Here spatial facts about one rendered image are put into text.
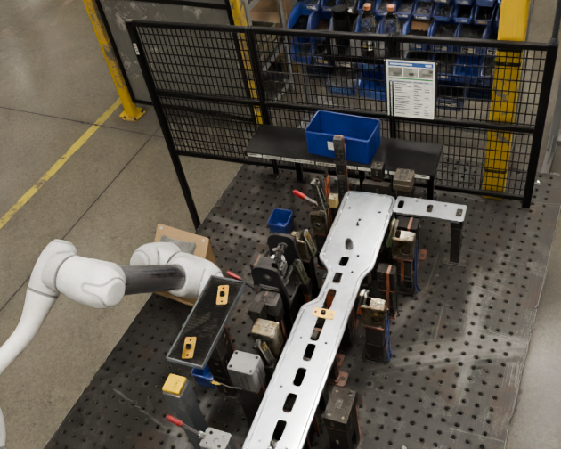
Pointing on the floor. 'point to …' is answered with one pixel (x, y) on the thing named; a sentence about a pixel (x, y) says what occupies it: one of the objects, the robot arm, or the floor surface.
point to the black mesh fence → (339, 97)
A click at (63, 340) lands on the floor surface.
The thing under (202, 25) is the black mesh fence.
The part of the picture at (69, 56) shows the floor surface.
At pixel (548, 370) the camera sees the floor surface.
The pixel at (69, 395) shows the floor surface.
